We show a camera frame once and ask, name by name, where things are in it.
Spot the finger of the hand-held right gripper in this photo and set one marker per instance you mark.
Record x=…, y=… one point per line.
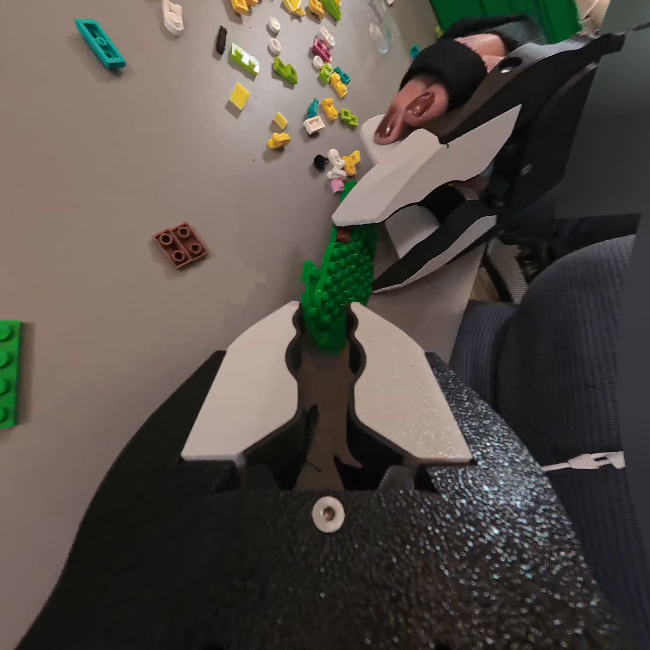
x=452, y=249
x=406, y=177

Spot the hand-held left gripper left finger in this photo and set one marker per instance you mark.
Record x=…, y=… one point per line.
x=243, y=396

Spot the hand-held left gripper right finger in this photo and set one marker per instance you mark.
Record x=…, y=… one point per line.
x=406, y=401

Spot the green lego baseplate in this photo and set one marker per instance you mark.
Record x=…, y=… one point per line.
x=340, y=284

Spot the brown lego plate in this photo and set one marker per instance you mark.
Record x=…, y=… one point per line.
x=181, y=245

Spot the scattered small lego pieces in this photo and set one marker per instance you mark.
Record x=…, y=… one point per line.
x=239, y=96

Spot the green rectangular lego plate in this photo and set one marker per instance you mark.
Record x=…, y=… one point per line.
x=10, y=376

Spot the teal lego plate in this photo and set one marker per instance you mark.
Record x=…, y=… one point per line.
x=100, y=43

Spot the person's right hand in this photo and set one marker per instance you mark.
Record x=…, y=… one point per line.
x=411, y=109

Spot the green plastic bin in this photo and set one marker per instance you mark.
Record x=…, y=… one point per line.
x=558, y=20

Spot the clear plastic bag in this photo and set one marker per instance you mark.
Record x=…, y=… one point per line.
x=386, y=25

